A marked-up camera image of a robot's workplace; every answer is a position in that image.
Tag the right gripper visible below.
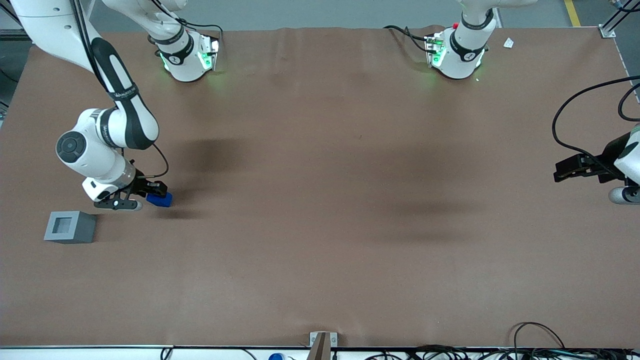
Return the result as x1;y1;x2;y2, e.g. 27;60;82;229
82;167;169;203

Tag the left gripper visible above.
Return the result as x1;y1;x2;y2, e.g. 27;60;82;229
553;131;640;184

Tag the gray square base block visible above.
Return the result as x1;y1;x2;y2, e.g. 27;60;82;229
43;210;98;245

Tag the yellow floor tape line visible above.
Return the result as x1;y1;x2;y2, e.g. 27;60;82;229
564;0;583;28

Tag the brown paper table cover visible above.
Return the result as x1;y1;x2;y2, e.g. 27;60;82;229
0;25;640;349

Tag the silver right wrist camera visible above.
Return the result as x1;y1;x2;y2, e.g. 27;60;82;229
93;198;144;212

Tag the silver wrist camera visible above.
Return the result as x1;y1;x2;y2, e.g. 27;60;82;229
93;198;144;212
608;186;640;206

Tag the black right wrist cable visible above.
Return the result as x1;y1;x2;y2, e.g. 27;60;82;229
72;0;170;182

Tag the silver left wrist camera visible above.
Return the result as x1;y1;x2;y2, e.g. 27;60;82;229
608;186;640;206

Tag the long black left wrist cable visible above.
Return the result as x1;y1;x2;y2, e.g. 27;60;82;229
551;75;640;168

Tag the short black left wrist cable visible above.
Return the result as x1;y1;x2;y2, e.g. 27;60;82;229
617;82;640;122

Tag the aluminium frame post with bracket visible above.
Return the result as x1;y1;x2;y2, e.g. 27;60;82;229
598;0;640;39

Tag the black looped cable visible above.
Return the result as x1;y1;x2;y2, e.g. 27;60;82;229
513;321;567;351

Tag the black right arm base cable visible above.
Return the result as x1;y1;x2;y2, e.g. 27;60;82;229
152;0;224;46

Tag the black arm base cable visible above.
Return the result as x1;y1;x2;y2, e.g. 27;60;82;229
383;24;433;54
152;0;224;46

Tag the black left arm base cable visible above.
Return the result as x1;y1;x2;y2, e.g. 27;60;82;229
383;24;433;54

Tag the black tangled cable bundle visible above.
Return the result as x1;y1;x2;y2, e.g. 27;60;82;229
364;344;640;360

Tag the metal bracket with wooden post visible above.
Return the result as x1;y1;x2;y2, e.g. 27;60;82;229
309;331;339;360

